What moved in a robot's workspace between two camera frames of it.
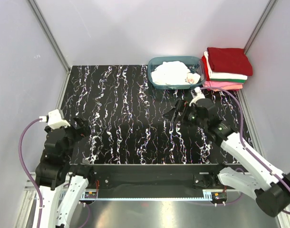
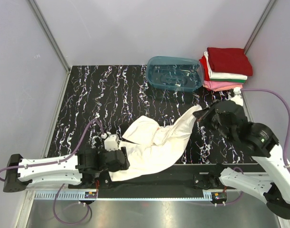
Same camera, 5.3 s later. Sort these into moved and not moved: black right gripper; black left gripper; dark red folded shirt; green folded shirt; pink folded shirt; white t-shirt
Moved: black left gripper; white t-shirt; black right gripper
Not moved: pink folded shirt; green folded shirt; dark red folded shirt
